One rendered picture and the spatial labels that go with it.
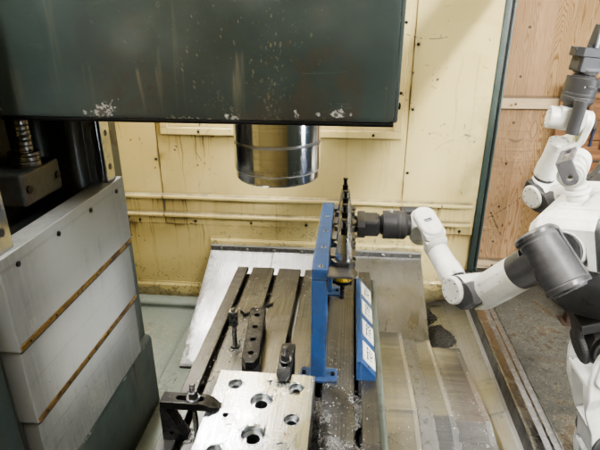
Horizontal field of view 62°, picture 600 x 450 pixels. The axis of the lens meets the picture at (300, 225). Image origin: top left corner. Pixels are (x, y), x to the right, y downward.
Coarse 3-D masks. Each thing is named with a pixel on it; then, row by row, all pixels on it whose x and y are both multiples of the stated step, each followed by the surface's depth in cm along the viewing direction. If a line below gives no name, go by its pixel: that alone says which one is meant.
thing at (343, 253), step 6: (342, 234) 121; (348, 234) 121; (342, 240) 121; (348, 240) 121; (342, 246) 121; (348, 246) 122; (336, 252) 123; (342, 252) 122; (348, 252) 122; (336, 258) 123; (342, 258) 122; (348, 258) 122
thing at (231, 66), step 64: (0, 0) 75; (64, 0) 74; (128, 0) 74; (192, 0) 73; (256, 0) 72; (320, 0) 71; (384, 0) 70; (0, 64) 79; (64, 64) 78; (128, 64) 77; (192, 64) 76; (256, 64) 75; (320, 64) 74; (384, 64) 74
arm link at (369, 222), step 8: (360, 216) 154; (368, 216) 155; (376, 216) 154; (384, 216) 151; (392, 216) 151; (360, 224) 150; (368, 224) 151; (376, 224) 151; (384, 224) 151; (392, 224) 150; (360, 232) 150; (368, 232) 152; (376, 232) 152; (384, 232) 151; (392, 232) 151
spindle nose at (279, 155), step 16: (240, 128) 86; (256, 128) 84; (272, 128) 83; (288, 128) 84; (304, 128) 85; (320, 128) 89; (240, 144) 88; (256, 144) 85; (272, 144) 84; (288, 144) 85; (304, 144) 86; (320, 144) 91; (240, 160) 89; (256, 160) 86; (272, 160) 85; (288, 160) 86; (304, 160) 87; (320, 160) 92; (240, 176) 91; (256, 176) 87; (272, 176) 87; (288, 176) 87; (304, 176) 89
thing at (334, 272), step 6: (330, 270) 120; (336, 270) 120; (342, 270) 120; (348, 270) 120; (354, 270) 120; (330, 276) 118; (336, 276) 118; (342, 276) 117; (348, 276) 117; (354, 276) 118
